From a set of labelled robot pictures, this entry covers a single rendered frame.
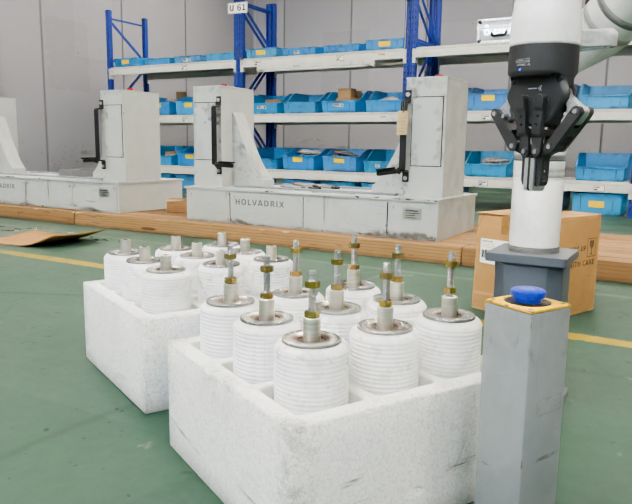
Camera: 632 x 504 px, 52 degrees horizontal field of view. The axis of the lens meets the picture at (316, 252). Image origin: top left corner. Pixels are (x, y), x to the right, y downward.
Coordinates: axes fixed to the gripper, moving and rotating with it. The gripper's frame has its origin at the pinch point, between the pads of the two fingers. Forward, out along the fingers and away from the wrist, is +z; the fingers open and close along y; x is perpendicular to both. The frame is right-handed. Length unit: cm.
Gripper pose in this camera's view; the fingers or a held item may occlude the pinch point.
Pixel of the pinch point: (534, 174)
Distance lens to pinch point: 79.9
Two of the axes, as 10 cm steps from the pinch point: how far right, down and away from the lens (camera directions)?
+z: -0.2, 9.8, 1.7
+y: 5.4, 1.5, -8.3
